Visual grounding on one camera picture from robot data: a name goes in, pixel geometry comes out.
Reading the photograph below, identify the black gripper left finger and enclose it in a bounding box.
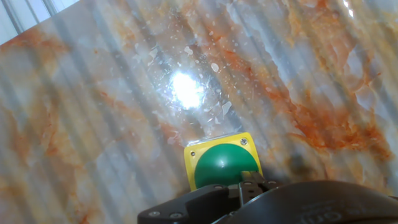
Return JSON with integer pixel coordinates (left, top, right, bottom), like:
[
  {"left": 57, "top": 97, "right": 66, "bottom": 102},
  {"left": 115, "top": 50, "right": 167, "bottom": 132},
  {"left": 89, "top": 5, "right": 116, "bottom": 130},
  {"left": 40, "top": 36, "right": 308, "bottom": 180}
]
[{"left": 138, "top": 183, "right": 241, "bottom": 224}]

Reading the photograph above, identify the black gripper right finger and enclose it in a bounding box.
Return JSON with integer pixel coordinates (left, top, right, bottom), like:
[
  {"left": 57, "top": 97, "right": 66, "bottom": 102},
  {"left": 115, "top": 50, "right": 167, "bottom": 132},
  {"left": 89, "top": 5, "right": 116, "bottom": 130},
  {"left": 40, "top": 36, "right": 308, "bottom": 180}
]
[{"left": 239, "top": 170, "right": 284, "bottom": 207}]

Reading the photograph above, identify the yellow box green mushroom button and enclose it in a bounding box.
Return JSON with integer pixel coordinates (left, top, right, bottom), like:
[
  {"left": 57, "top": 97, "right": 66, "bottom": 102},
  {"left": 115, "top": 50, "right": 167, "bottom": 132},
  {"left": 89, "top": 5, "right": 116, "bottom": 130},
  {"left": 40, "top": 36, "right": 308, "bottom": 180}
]
[{"left": 183, "top": 132, "right": 264, "bottom": 192}]

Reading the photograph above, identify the orange marble pattern mat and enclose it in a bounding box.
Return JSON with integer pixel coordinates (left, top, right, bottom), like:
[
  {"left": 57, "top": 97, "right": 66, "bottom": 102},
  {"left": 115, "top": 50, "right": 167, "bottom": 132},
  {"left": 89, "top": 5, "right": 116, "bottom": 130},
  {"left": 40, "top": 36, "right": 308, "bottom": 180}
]
[{"left": 0, "top": 0, "right": 398, "bottom": 224}]

